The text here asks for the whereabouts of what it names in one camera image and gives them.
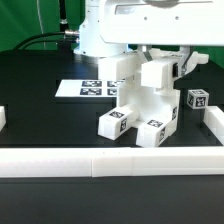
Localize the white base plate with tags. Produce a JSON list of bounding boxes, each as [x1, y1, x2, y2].
[[55, 80, 121, 98]]

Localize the white chair seat part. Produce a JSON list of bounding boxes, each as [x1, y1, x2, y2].
[[116, 74, 181, 134]]

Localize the white U-shaped obstacle fence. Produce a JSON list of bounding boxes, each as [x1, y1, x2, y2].
[[0, 105, 224, 178]]

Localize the black cable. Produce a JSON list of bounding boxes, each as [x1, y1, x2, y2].
[[13, 29, 81, 52]]

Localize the white chair back frame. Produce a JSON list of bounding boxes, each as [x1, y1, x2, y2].
[[98, 48, 209, 88]]

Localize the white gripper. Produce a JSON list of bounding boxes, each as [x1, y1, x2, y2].
[[99, 0, 224, 78]]

